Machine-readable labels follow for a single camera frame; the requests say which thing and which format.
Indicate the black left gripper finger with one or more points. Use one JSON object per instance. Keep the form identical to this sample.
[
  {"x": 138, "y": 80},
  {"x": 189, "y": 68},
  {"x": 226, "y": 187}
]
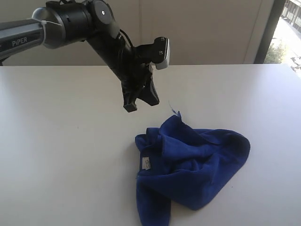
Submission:
[
  {"x": 130, "y": 94},
  {"x": 148, "y": 93}
]

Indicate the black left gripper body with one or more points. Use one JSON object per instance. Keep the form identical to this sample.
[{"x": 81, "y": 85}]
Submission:
[{"x": 133, "y": 75}]

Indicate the blue microfiber cloth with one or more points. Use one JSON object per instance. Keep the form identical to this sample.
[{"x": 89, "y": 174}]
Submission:
[{"x": 184, "y": 165}]

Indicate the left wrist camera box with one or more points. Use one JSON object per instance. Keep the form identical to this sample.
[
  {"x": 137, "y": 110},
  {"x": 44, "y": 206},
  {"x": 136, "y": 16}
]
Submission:
[{"x": 157, "y": 53}]

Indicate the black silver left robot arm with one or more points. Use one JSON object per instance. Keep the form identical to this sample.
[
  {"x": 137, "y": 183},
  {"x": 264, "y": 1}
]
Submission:
[{"x": 64, "y": 22}]

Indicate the dark window frame post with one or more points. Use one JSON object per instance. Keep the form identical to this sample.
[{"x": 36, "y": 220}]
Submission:
[{"x": 269, "y": 30}]

